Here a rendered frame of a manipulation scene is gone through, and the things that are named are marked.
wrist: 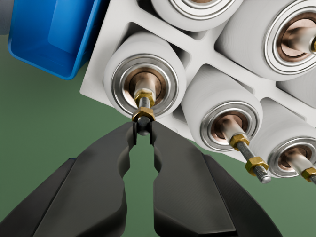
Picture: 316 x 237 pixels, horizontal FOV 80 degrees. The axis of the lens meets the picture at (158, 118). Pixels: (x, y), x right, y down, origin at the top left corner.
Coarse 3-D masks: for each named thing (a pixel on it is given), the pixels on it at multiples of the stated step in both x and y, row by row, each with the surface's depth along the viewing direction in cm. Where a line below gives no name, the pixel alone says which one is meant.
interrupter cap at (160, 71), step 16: (128, 64) 20; (144, 64) 20; (160, 64) 20; (112, 80) 20; (128, 80) 21; (160, 80) 21; (176, 80) 21; (128, 96) 22; (160, 96) 22; (176, 96) 22; (128, 112) 22; (160, 112) 22
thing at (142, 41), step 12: (132, 36) 28; (144, 36) 24; (156, 36) 26; (120, 48) 20; (132, 48) 20; (144, 48) 19; (156, 48) 20; (168, 48) 20; (120, 60) 20; (168, 60) 20; (108, 72) 21; (180, 72) 21; (108, 84) 21; (180, 84) 21; (108, 96) 22; (180, 96) 22; (120, 108) 22
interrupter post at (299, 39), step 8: (296, 32) 19; (304, 32) 18; (312, 32) 17; (288, 40) 19; (296, 40) 18; (304, 40) 17; (312, 40) 17; (296, 48) 19; (304, 48) 18; (312, 48) 17
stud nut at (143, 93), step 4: (140, 92) 18; (144, 92) 18; (148, 92) 18; (136, 96) 18; (140, 96) 18; (144, 96) 18; (148, 96) 18; (152, 96) 18; (136, 100) 18; (152, 100) 18; (136, 104) 18; (152, 104) 18
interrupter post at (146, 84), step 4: (140, 80) 20; (144, 80) 20; (148, 80) 20; (136, 84) 21; (140, 84) 19; (144, 84) 19; (148, 84) 19; (152, 84) 20; (136, 88) 19; (140, 88) 18; (144, 88) 18; (148, 88) 18; (152, 88) 19; (136, 92) 18; (152, 92) 18
